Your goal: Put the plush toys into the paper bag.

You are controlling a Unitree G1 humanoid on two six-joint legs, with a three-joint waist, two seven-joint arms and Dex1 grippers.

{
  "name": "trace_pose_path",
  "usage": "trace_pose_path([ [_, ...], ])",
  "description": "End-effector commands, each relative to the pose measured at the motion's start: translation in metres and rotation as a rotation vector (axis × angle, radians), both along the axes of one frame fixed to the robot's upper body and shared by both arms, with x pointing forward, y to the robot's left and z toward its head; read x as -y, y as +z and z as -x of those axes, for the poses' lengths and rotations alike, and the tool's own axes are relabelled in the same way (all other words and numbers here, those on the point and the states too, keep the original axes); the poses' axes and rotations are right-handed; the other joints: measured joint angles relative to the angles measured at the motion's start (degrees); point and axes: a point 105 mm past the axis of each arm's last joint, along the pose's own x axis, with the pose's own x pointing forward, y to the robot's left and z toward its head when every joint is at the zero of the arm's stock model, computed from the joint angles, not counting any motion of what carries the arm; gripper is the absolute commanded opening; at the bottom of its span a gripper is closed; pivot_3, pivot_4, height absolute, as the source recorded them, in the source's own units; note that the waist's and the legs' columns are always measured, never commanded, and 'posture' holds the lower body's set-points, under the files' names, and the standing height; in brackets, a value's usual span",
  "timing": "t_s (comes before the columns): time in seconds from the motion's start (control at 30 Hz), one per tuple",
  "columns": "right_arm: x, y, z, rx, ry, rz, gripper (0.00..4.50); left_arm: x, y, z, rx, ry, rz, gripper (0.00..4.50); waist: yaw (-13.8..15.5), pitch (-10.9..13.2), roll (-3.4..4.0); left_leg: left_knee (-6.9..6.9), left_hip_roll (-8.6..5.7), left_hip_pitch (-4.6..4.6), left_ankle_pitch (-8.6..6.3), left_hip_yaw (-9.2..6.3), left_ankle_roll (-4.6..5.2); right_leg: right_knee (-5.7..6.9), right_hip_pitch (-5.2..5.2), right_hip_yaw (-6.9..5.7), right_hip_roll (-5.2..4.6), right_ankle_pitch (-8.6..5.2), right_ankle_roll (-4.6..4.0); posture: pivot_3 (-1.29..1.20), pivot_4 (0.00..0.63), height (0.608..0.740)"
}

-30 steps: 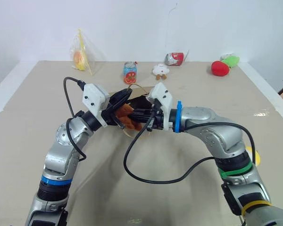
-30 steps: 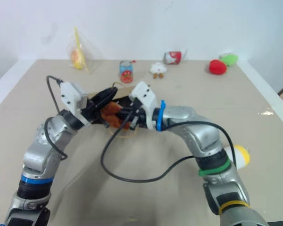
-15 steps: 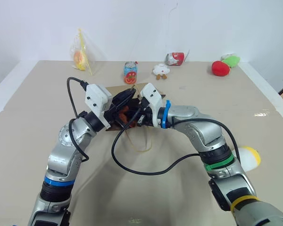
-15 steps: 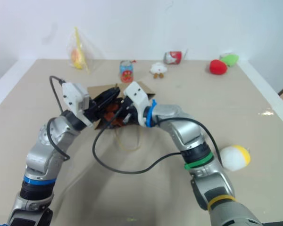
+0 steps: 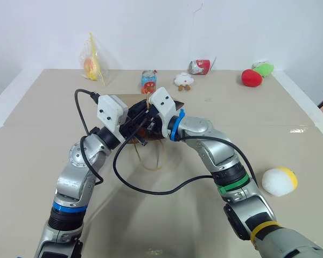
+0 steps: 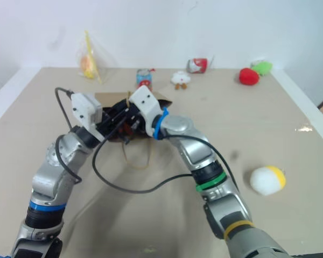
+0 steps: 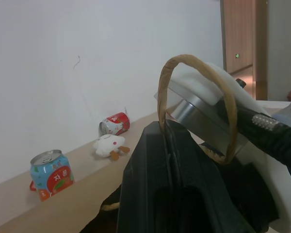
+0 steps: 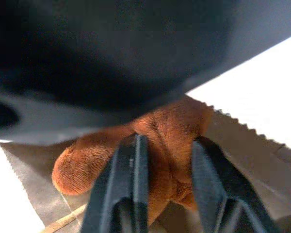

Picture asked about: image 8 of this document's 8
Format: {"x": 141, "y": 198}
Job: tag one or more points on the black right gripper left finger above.
{"x": 126, "y": 184}

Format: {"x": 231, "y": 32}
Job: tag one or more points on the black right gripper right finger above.
{"x": 215, "y": 191}

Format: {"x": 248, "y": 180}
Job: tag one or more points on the brown plush toy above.
{"x": 169, "y": 145}

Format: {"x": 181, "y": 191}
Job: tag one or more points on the brown paper bag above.
{"x": 252, "y": 167}

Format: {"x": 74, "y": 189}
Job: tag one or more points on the dark grey plush toy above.
{"x": 106, "y": 60}

